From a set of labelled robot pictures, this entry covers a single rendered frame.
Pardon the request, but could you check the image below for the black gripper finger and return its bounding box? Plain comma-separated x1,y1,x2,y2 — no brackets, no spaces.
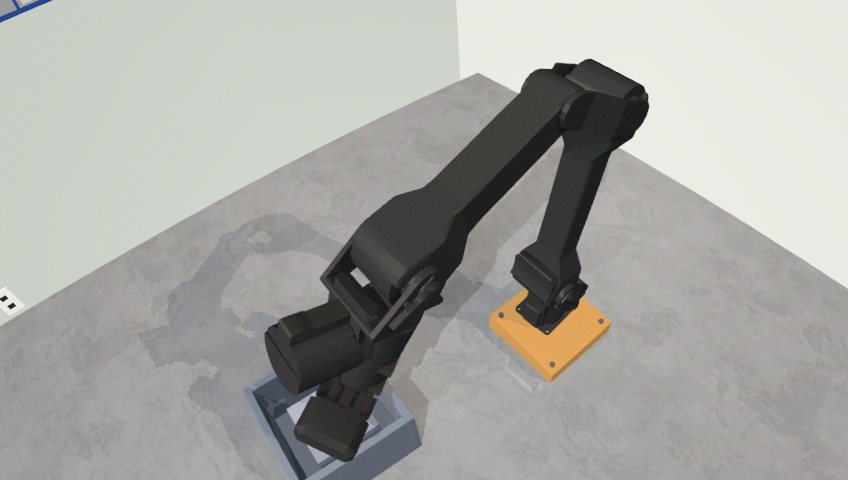
316,379,378,420

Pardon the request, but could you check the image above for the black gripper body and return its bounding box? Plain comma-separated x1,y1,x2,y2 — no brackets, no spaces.
293,353,401,462

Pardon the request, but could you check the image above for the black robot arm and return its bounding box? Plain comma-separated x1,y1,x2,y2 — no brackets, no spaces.
264,59,650,396

